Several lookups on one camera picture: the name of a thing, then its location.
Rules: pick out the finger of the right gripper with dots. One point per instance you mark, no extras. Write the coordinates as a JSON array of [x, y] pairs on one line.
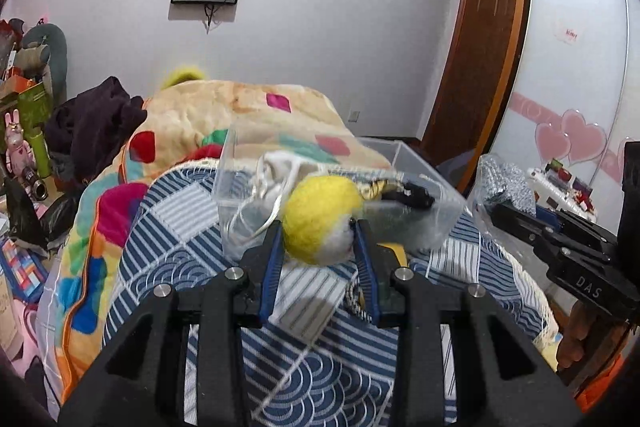
[[537, 230], [578, 229]]

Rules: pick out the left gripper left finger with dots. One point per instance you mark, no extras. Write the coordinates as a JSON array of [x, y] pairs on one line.
[[262, 266]]

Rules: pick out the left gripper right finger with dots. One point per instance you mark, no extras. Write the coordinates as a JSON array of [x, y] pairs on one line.
[[376, 265]]

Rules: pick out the yellow sponge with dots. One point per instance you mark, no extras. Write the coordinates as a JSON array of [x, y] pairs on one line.
[[399, 252]]

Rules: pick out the yellow white felt ball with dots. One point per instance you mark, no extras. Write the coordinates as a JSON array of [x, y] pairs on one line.
[[316, 220]]

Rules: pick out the white drawstring cloth pouch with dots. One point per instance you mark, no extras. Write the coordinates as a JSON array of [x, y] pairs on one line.
[[277, 174]]

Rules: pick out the clear plastic storage box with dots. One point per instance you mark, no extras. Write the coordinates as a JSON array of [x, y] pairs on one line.
[[420, 219]]

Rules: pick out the operator hand under gripper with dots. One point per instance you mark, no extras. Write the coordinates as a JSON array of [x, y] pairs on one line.
[[576, 330]]

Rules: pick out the white stickered suitcase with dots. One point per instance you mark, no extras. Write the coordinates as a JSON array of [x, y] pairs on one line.
[[555, 188]]

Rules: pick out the blue white patterned bedspread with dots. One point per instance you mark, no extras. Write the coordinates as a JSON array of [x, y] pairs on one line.
[[314, 363]]

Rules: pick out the orange sleeve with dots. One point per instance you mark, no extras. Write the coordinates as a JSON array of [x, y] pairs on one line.
[[597, 388]]

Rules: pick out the white sliding wardrobe door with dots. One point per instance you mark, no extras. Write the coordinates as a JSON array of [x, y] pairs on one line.
[[575, 96]]

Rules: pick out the colourful patchwork fleece blanket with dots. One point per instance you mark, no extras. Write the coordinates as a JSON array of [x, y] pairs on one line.
[[185, 122]]

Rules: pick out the brown wooden door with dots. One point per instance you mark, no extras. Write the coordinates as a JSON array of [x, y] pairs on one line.
[[469, 101]]

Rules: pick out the yellow plush behind blanket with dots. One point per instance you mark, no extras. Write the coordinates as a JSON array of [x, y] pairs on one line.
[[182, 74]]

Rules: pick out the dark purple garment pile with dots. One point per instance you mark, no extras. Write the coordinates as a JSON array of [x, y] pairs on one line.
[[85, 134]]

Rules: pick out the colourful checked box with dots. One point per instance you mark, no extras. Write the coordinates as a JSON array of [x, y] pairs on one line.
[[24, 271]]

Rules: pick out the green bottle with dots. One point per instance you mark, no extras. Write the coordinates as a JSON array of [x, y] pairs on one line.
[[39, 147]]

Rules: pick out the pink rabbit figurine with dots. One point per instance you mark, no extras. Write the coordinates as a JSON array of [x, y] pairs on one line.
[[19, 154]]

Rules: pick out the green cardboard box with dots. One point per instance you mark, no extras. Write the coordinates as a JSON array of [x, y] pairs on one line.
[[34, 106]]

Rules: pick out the green grey plush toy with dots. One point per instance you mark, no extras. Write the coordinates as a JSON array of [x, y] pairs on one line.
[[43, 55]]

